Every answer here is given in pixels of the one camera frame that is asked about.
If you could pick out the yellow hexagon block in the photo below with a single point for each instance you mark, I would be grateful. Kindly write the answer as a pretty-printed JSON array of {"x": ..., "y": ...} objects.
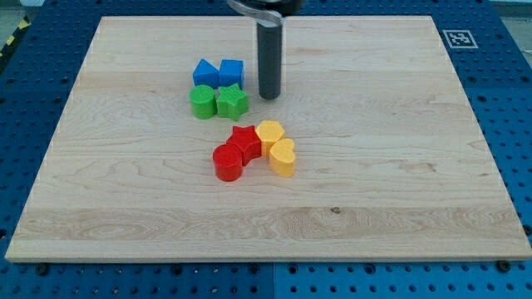
[{"x": 269, "y": 132}]

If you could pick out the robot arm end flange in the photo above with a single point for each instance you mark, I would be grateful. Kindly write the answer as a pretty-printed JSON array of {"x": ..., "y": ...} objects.
[{"x": 285, "y": 7}]

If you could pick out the yellow heart block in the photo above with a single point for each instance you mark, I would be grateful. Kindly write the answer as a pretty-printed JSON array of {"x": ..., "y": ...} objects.
[{"x": 282, "y": 157}]

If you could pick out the red star block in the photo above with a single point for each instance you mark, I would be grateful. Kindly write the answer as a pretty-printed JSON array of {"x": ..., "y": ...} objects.
[{"x": 247, "y": 141}]

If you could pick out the red cylinder block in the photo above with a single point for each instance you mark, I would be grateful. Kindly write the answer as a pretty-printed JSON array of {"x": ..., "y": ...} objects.
[{"x": 227, "y": 161}]

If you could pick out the green star block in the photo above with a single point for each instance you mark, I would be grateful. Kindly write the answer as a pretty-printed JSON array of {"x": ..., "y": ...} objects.
[{"x": 232, "y": 102}]

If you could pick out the green cylinder block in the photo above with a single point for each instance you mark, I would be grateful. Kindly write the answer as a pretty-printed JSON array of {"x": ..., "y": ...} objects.
[{"x": 203, "y": 102}]

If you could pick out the blue cube block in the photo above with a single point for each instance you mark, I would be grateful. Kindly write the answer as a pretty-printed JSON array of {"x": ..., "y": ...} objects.
[{"x": 231, "y": 72}]

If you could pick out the blue triangle block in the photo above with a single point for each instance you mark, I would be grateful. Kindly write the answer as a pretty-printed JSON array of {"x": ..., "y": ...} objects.
[{"x": 206, "y": 74}]

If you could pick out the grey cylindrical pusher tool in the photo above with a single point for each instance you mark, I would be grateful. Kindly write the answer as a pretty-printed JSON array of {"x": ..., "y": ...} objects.
[{"x": 269, "y": 49}]

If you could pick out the light wooden board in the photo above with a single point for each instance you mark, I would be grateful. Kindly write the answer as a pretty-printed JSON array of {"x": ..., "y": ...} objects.
[{"x": 391, "y": 164}]

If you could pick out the white fiducial marker tag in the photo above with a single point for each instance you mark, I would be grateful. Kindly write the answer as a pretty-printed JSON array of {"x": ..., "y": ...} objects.
[{"x": 459, "y": 39}]

